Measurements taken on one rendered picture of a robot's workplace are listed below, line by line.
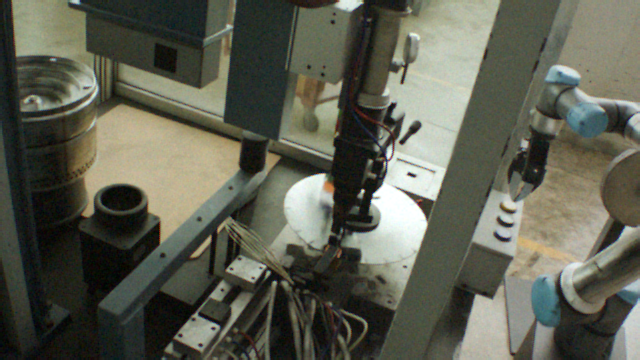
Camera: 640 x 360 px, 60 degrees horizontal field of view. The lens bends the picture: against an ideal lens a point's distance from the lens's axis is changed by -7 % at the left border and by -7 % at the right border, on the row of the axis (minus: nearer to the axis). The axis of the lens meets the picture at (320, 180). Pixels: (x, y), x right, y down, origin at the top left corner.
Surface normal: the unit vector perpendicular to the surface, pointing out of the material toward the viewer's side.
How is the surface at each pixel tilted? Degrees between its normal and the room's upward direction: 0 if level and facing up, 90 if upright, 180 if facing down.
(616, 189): 86
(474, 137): 90
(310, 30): 90
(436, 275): 90
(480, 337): 0
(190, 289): 0
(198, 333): 0
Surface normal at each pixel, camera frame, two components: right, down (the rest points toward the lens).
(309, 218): 0.17, -0.82
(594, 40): -0.22, 0.51
